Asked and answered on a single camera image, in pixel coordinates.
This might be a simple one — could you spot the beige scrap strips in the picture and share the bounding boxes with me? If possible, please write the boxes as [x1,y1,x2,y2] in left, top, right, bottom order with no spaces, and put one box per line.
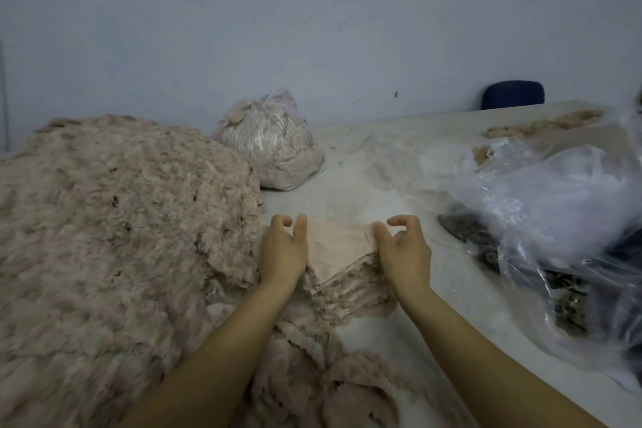
[235,307,417,428]

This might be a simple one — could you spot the person's left forearm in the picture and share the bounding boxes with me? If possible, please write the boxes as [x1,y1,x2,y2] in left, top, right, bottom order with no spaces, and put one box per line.
[120,282,297,428]

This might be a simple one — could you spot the person's right forearm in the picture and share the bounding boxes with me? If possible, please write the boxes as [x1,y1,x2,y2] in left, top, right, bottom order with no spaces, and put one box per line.
[401,287,608,428]

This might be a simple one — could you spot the person's left hand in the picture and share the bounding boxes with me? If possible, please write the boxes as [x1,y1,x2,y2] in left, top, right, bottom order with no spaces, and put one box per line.
[259,213,310,296]

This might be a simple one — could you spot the beige fur pile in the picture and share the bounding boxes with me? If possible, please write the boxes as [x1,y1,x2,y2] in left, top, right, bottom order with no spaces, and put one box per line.
[471,108,605,165]

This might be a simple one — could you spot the blue chair back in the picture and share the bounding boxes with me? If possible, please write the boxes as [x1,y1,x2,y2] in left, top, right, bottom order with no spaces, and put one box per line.
[479,80,548,111]

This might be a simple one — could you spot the large pile beige fabric scraps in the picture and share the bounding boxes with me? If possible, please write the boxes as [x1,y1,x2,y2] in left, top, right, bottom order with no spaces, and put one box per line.
[0,114,267,428]

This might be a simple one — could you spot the clear bag of beige scraps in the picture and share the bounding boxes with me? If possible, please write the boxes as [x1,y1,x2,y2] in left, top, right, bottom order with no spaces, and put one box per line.
[211,88,327,192]

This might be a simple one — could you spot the stack of sorted beige pieces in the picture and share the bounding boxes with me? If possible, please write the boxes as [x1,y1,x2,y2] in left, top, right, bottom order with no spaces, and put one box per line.
[301,252,401,326]

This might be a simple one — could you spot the large clear plastic bag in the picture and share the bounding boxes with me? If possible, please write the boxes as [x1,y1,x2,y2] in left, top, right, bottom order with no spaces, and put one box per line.
[446,106,642,379]

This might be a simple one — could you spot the person's right hand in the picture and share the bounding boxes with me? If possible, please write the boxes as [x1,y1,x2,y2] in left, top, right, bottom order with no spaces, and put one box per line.
[372,214,435,312]

